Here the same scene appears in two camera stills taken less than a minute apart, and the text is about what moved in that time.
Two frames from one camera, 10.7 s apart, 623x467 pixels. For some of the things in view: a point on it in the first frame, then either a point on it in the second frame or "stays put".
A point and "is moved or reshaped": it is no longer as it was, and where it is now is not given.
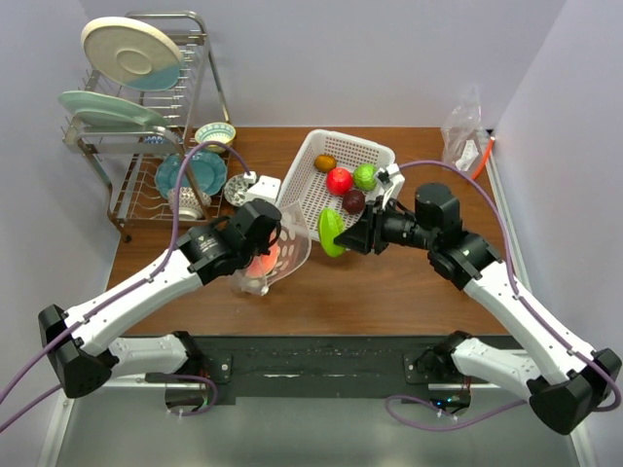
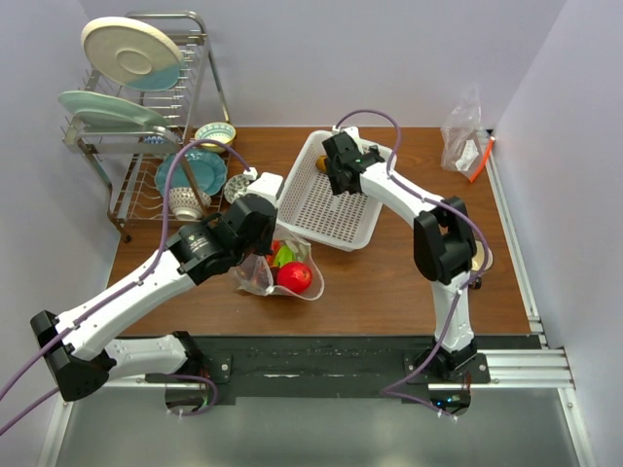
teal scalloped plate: (209, 168) stays put
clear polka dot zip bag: (283, 260) is moved or reshaped
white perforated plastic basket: (306, 193) stays put
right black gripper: (366, 234) to (338, 190)
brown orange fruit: (325, 162) stays put
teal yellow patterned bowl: (223, 132) stays put
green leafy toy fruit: (330, 224) to (284, 255)
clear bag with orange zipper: (464, 143) stays put
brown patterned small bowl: (189, 207) stays put
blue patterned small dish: (155, 139) stays put
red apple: (339, 181) is moved or reshaped
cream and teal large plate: (131, 53) stays put
